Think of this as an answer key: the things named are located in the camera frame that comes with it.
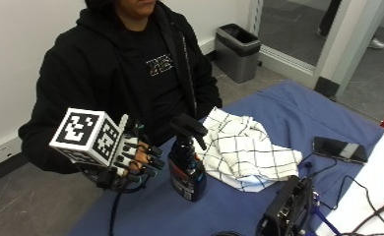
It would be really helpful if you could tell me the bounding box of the black spray bottle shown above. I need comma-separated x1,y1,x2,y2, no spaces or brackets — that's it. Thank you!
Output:
167,112,210,203

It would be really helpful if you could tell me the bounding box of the white marker cube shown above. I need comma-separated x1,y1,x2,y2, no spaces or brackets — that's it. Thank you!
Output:
47,107,131,169

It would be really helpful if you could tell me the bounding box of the white checked cloth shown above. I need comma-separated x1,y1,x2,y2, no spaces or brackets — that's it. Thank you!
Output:
193,106,305,194

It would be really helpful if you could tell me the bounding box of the the person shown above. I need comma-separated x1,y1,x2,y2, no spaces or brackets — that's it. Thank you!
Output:
17,0,223,175

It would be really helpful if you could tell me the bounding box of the black round object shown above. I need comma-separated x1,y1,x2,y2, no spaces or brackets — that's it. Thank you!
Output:
209,230,245,236

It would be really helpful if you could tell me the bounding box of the blue tablecloth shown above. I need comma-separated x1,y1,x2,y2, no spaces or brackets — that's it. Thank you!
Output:
66,80,384,236

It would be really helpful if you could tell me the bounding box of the grey trash bin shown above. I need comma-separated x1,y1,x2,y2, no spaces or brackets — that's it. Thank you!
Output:
213,23,263,85

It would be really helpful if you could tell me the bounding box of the black electronic box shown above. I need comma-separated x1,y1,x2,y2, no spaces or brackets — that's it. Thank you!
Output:
255,175,319,236

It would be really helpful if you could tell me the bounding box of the black smartphone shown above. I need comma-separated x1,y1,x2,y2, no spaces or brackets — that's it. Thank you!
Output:
311,136,369,165

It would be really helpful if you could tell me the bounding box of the black glove cable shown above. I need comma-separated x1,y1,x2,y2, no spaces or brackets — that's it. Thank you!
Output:
107,189,122,236

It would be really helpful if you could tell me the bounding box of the white wall trunking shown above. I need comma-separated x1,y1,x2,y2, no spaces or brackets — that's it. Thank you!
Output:
0,131,29,173

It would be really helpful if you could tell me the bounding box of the blue cable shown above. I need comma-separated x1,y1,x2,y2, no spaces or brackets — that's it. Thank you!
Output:
297,152,345,236

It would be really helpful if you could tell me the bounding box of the white door frame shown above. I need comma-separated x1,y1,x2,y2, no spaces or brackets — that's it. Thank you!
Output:
247,0,384,98

